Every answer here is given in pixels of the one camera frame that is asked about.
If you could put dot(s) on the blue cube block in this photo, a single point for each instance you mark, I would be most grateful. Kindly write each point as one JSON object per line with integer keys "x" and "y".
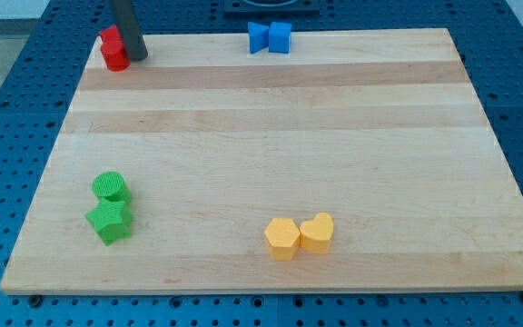
{"x": 279, "y": 37}

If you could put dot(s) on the yellow hexagon block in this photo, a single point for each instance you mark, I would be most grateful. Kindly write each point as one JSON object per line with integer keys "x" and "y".
{"x": 282, "y": 239}

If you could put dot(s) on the yellow heart block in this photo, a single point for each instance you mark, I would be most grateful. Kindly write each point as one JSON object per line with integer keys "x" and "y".
{"x": 316, "y": 234}

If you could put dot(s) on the light wooden board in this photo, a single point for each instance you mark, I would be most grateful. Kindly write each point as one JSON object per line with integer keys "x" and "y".
{"x": 381, "y": 129}

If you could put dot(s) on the blue triangular block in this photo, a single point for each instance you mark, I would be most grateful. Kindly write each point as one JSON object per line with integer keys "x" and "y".
{"x": 258, "y": 37}

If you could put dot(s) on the green cylinder block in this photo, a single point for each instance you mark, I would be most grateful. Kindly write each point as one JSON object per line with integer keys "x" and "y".
{"x": 111, "y": 186}

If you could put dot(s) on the green star block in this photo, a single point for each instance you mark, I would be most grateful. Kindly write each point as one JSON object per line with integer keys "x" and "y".
{"x": 111, "y": 220}

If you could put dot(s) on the red block behind cylinder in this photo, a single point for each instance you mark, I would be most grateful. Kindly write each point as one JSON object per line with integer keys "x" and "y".
{"x": 110, "y": 34}

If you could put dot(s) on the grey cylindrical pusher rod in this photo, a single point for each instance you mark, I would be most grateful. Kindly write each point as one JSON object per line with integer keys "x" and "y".
{"x": 128, "y": 26}

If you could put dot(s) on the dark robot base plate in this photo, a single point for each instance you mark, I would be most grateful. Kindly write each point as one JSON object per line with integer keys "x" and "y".
{"x": 234, "y": 8}

